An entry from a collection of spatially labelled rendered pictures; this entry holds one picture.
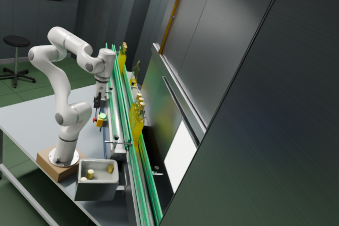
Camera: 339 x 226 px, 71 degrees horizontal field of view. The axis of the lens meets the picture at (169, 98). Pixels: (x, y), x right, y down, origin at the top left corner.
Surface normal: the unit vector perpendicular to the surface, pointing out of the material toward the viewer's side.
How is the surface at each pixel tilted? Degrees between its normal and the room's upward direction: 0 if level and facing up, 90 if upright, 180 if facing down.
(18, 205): 0
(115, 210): 0
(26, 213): 0
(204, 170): 90
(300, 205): 90
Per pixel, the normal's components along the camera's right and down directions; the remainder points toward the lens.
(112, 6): -0.52, 0.24
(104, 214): 0.32, -0.83
